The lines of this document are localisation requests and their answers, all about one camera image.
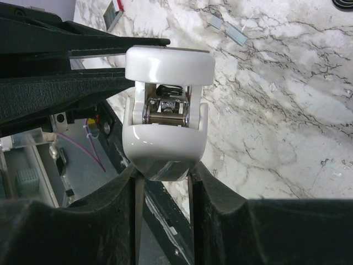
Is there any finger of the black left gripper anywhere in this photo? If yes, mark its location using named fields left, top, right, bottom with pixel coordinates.
left=1, top=68, right=134, bottom=130
left=1, top=16, right=170, bottom=60

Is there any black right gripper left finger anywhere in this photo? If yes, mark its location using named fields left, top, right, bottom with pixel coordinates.
left=1, top=165, right=144, bottom=264

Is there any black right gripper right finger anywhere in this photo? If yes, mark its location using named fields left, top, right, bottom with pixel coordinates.
left=189, top=163, right=352, bottom=264

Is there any white stapler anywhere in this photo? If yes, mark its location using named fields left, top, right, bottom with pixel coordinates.
left=122, top=46, right=215, bottom=182

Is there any open staple box tray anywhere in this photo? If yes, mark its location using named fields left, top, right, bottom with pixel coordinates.
left=103, top=0, right=124, bottom=33

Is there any staple strip near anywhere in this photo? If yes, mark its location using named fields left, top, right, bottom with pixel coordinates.
left=208, top=15, right=223, bottom=30

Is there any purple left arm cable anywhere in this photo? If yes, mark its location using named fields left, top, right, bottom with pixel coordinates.
left=59, top=132, right=107, bottom=172

